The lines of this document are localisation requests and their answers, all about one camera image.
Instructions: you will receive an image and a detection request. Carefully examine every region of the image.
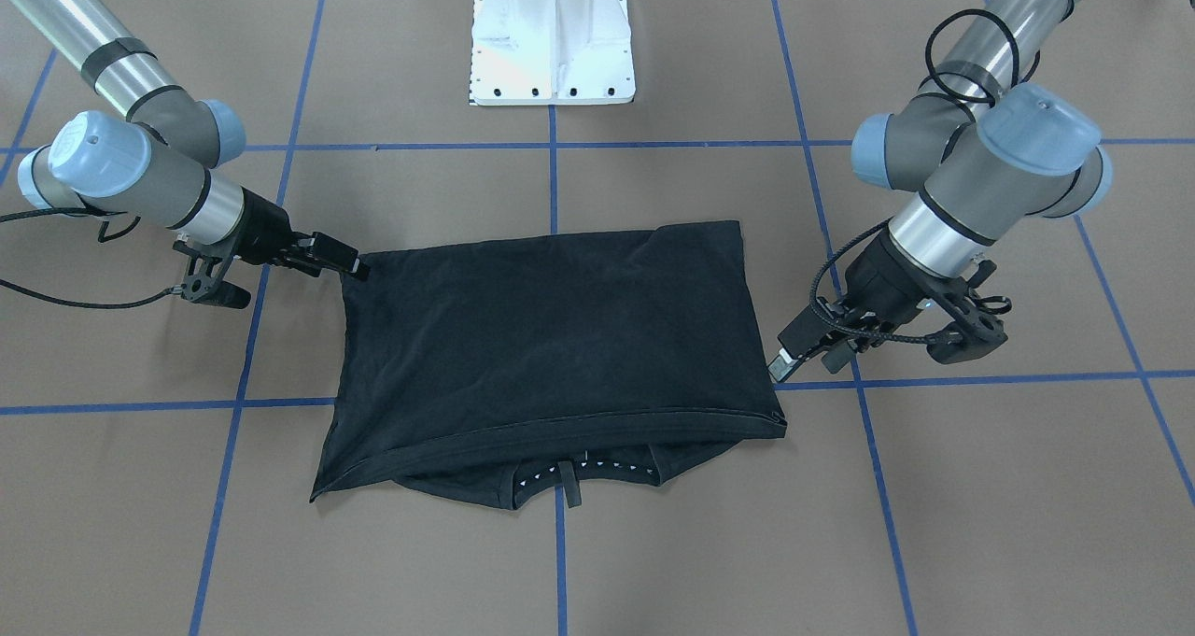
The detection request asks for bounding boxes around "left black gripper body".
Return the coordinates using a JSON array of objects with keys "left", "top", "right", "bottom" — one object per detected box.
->
[{"left": 825, "top": 230, "right": 944, "bottom": 349}]

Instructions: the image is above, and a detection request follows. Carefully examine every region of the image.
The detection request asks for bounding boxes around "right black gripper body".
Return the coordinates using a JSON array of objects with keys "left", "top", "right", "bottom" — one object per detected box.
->
[{"left": 233, "top": 188, "right": 302, "bottom": 267}]

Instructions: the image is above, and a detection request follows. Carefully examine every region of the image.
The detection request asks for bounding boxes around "black t-shirt with logo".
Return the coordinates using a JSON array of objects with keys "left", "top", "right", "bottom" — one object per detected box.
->
[{"left": 311, "top": 220, "right": 788, "bottom": 510}]

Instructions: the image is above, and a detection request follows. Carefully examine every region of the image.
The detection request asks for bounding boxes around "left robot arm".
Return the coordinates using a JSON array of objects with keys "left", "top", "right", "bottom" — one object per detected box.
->
[{"left": 768, "top": 0, "right": 1114, "bottom": 383}]

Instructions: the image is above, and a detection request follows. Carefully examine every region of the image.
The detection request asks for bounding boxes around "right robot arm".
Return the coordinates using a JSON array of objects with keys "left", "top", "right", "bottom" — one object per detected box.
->
[{"left": 8, "top": 0, "right": 370, "bottom": 295}]

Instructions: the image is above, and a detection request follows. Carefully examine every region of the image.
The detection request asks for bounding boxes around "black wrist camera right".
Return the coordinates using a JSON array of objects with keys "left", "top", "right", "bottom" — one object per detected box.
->
[{"left": 174, "top": 234, "right": 251, "bottom": 311}]

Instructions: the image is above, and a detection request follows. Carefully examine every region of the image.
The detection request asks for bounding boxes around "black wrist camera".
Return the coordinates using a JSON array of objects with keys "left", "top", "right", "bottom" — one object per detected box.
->
[
  {"left": 923, "top": 259, "right": 1012, "bottom": 363},
  {"left": 174, "top": 234, "right": 251, "bottom": 311}
]

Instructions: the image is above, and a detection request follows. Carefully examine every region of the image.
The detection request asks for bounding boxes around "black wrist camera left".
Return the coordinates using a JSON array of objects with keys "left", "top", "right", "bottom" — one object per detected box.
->
[{"left": 923, "top": 259, "right": 1012, "bottom": 363}]

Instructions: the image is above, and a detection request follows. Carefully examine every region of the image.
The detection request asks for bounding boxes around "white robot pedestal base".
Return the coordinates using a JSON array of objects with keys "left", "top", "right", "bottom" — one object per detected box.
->
[{"left": 468, "top": 0, "right": 637, "bottom": 106}]

